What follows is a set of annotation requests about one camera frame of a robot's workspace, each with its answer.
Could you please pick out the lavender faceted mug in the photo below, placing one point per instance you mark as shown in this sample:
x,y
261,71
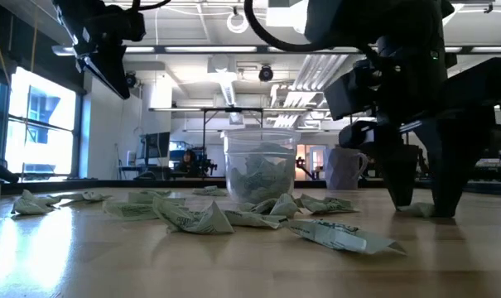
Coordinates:
x,y
343,169

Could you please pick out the black aluminium table frame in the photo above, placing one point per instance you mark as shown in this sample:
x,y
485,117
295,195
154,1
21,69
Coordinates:
x,y
47,186

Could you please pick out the clear plastic cup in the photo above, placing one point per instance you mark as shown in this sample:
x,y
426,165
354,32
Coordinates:
x,y
260,138

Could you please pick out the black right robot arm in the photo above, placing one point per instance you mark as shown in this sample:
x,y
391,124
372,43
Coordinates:
x,y
349,16

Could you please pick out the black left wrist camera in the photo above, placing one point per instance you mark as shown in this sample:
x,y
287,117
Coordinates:
x,y
128,25

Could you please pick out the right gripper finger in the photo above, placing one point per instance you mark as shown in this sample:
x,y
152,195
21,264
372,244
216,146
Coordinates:
x,y
399,174
453,165

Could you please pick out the white ceiling fin panel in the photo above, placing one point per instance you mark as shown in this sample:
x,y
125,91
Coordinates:
x,y
300,99

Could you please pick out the person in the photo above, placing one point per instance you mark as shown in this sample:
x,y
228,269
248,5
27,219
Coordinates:
x,y
188,162

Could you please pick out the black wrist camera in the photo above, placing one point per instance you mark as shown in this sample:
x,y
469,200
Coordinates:
x,y
128,25
351,99

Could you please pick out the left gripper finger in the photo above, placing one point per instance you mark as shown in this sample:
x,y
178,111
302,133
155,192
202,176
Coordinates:
x,y
113,74

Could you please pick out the black background robot arm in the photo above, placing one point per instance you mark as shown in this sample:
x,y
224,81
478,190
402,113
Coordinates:
x,y
208,163
304,166

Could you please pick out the black background rig frame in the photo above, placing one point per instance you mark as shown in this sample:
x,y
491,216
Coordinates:
x,y
233,109

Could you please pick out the large bright window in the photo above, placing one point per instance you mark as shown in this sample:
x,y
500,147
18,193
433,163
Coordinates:
x,y
43,124

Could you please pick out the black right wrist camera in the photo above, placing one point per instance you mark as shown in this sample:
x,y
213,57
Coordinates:
x,y
351,99

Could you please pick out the black ceiling camera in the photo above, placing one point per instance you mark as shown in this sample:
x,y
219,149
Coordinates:
x,y
266,73
130,79

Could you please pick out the black computer monitor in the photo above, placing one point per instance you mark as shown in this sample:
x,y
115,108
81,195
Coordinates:
x,y
155,147

